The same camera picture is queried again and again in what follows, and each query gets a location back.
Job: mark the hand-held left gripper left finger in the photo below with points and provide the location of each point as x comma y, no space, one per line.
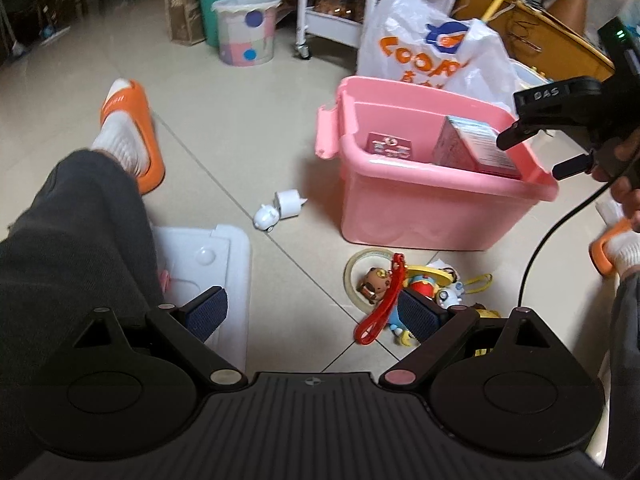
207,312

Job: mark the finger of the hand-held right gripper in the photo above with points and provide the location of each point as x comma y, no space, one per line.
575,166
517,135

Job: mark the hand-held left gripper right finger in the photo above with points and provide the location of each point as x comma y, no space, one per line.
417,317

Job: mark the pink and blue carton box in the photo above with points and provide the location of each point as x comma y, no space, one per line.
460,150

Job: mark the pink plastic storage bin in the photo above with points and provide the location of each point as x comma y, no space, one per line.
425,215

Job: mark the maroon printed toy box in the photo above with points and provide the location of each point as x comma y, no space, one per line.
387,145

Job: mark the person's right hand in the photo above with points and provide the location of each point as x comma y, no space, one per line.
627,195

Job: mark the blue and yellow doll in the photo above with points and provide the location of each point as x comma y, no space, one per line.
402,327

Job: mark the red and blue toy figure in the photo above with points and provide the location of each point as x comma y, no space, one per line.
425,285

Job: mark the white dog toy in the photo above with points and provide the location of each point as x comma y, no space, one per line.
450,296

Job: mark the toy drawing table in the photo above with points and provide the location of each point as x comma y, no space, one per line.
532,77

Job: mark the translucent white bin lid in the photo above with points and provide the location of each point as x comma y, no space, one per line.
230,270

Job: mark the wooden counter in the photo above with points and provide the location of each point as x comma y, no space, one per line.
550,45

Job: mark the yellow plush toy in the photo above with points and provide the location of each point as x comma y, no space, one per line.
485,311

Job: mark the clear tape roll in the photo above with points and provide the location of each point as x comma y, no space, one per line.
350,280

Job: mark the person's right orange slipper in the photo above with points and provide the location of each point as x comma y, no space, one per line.
597,255

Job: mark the person's orange slipper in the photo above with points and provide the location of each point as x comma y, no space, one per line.
597,255
152,170

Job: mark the small white pig toy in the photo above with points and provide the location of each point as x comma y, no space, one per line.
265,217

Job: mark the white cylinder toy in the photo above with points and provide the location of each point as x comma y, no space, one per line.
289,202

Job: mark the person's left orange slipper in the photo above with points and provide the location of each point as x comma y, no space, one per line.
152,170

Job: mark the white plastic bag orange print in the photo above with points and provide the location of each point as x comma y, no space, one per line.
400,30

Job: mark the person's left leg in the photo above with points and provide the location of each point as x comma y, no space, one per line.
75,220

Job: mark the person's leg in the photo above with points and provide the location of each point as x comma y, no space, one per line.
75,220
625,335

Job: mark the person's right leg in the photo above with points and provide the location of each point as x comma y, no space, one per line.
625,335

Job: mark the white wheeled cart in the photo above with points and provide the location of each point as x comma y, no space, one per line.
330,22

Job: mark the pastel dotted trash can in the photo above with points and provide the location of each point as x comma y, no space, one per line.
240,40

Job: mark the green plastic bin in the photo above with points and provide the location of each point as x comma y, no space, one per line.
207,15

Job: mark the brown cardboard box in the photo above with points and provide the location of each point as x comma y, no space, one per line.
180,10

